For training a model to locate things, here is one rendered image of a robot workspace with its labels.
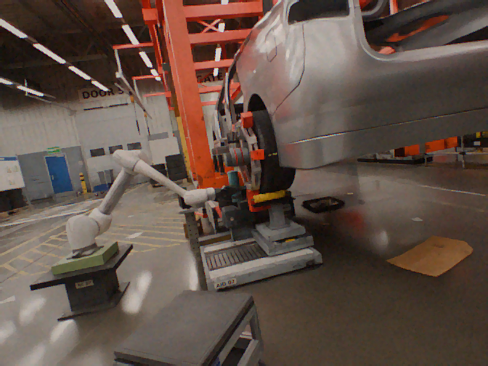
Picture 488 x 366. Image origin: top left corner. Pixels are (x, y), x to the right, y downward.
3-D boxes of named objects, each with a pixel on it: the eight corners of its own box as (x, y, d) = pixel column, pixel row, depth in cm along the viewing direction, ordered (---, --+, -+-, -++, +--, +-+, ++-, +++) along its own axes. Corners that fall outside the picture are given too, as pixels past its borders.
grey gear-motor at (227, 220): (273, 235, 260) (266, 198, 256) (229, 245, 252) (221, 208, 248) (267, 230, 278) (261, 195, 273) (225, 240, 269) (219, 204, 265)
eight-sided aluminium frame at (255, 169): (265, 192, 203) (253, 115, 197) (256, 193, 202) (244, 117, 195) (247, 184, 256) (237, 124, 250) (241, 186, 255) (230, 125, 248)
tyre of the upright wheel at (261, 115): (262, 120, 264) (276, 190, 263) (237, 124, 260) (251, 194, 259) (285, 95, 200) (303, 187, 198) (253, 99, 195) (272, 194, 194)
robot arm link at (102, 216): (74, 231, 214) (91, 224, 236) (92, 242, 214) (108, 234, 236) (125, 145, 204) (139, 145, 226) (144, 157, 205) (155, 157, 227)
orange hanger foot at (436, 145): (446, 149, 317) (444, 118, 313) (405, 157, 307) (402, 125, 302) (433, 149, 333) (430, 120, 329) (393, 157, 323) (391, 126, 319)
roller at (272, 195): (288, 196, 221) (287, 189, 220) (253, 204, 215) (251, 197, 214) (286, 195, 226) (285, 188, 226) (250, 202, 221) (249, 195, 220)
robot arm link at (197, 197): (205, 186, 197) (204, 190, 209) (182, 189, 194) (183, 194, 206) (208, 200, 194) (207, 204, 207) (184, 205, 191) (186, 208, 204)
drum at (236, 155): (254, 163, 221) (251, 145, 219) (227, 168, 216) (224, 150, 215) (250, 163, 234) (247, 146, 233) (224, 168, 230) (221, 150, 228)
